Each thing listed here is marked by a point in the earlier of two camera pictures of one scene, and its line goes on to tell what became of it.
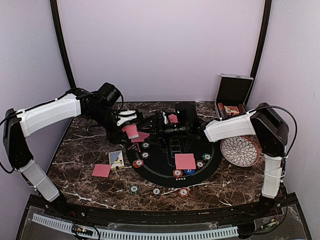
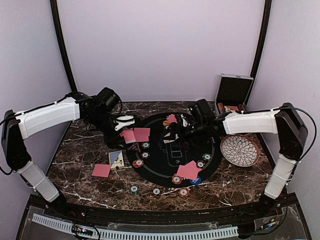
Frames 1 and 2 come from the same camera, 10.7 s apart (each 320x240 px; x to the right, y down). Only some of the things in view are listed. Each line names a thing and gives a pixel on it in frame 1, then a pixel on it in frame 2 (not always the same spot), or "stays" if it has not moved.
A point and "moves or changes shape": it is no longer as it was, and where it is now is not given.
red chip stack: [177, 173] to [176, 179]
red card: [185, 161] to [189, 171]
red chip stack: [138, 163] stays
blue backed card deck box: [116, 160] stays
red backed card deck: [131, 130] moves or changes shape
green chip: [206, 156] stays
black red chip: [145, 155] stays
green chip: [145, 145] stays
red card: [102, 170] stays
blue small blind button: [189, 171] to [196, 182]
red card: [184, 158] to [188, 171]
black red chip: [200, 164] stays
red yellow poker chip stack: [184, 192] stays
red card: [173, 118] stays
